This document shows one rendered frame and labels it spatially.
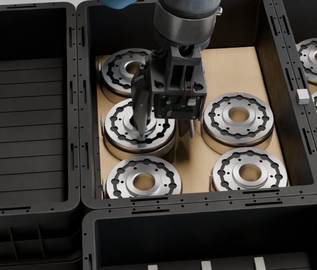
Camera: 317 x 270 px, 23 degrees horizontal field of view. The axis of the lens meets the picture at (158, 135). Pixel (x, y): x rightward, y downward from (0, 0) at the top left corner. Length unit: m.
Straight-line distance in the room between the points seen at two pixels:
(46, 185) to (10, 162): 0.07
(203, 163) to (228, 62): 0.22
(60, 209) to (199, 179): 0.24
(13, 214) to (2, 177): 0.18
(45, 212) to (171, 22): 0.27
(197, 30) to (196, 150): 0.25
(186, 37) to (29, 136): 0.33
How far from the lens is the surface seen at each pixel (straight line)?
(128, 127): 1.10
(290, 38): 1.16
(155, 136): 1.10
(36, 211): 0.94
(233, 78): 1.23
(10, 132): 1.17
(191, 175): 1.09
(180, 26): 0.93
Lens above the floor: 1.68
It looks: 48 degrees down
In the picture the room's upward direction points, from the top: straight up
